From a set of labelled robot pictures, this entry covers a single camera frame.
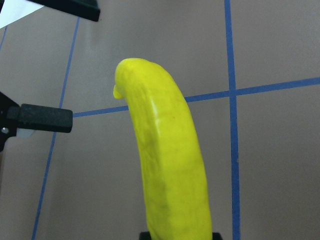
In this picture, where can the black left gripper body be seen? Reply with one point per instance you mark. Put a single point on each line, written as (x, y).
(8, 123)

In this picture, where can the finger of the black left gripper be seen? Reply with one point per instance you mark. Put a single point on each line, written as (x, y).
(42, 118)

